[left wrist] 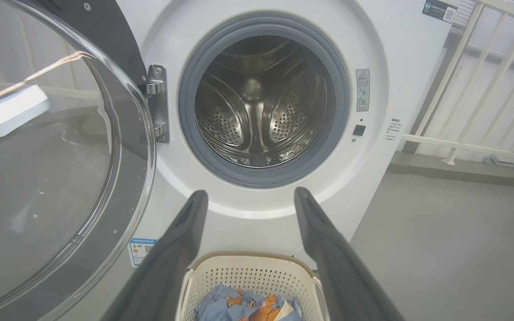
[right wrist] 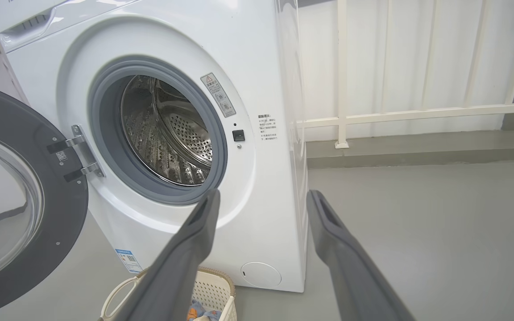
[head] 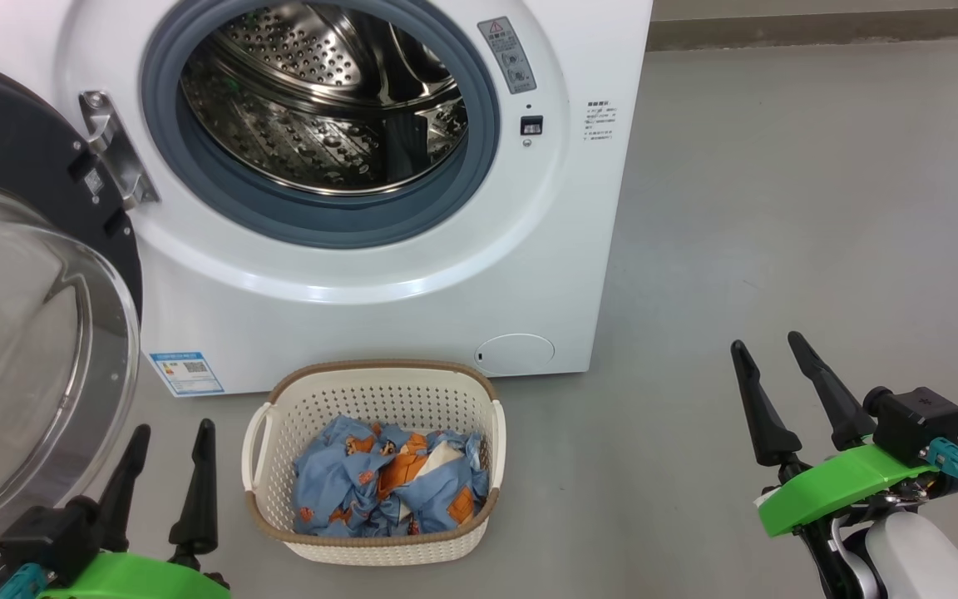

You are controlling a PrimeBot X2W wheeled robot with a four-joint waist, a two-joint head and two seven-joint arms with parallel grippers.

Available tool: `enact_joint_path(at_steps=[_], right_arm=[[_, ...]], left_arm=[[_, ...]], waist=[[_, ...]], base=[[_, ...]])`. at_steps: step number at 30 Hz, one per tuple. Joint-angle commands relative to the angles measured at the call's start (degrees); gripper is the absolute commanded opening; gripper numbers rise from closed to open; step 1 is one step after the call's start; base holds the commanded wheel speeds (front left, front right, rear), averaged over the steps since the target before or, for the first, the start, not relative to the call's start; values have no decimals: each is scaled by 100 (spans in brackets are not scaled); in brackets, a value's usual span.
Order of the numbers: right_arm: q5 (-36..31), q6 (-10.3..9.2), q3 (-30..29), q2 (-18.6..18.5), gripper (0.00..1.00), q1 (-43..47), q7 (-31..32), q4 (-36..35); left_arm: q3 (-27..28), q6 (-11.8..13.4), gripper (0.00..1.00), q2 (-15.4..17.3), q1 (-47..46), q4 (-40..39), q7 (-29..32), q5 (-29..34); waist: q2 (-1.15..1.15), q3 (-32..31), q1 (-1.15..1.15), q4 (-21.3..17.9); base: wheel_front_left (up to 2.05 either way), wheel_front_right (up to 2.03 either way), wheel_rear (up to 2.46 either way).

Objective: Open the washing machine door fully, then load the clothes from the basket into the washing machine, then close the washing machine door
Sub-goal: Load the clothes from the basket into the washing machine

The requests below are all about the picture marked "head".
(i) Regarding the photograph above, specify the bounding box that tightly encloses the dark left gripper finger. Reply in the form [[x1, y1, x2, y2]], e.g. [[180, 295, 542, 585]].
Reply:
[[168, 418, 219, 571], [96, 424, 151, 554]]

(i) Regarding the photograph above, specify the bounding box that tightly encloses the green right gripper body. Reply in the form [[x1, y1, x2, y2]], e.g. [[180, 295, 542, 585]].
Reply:
[[756, 443, 941, 537]]

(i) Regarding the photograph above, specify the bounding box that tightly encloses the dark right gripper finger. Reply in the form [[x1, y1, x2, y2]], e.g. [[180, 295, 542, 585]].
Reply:
[[730, 339, 802, 467], [788, 331, 877, 452]]

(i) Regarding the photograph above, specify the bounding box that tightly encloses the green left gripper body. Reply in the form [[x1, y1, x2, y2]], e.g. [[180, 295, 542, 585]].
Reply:
[[38, 551, 230, 599]]

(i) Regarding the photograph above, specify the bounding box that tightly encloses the blue garment with orange print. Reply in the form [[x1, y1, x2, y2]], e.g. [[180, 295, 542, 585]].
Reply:
[[292, 414, 413, 537], [379, 428, 491, 535]]

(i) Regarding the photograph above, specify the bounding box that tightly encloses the black round glass washer door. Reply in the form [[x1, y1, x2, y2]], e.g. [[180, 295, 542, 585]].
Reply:
[[0, 54, 145, 599]]

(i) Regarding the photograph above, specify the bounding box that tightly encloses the white front-load washing machine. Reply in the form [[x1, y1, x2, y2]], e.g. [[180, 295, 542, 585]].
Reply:
[[0, 0, 654, 399]]

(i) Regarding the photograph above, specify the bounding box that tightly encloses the metal door hinge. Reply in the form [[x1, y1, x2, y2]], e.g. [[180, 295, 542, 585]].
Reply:
[[78, 90, 160, 210]]

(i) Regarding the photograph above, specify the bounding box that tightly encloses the perforated steel washer drum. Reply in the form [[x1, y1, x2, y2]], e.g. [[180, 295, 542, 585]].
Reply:
[[180, 0, 470, 197]]

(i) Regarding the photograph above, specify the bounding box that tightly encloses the cream perforated laundry basket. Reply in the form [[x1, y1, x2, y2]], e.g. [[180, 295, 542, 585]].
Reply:
[[241, 359, 507, 567]]

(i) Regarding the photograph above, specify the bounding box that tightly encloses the round white filter cover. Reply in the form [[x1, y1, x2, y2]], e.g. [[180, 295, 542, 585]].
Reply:
[[476, 334, 556, 375]]

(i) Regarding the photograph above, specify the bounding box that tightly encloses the small printed text label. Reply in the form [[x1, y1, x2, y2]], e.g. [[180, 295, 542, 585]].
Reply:
[[583, 100, 615, 142]]

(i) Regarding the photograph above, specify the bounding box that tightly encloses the grey warning sticker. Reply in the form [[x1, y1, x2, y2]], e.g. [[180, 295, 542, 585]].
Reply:
[[477, 17, 538, 95]]

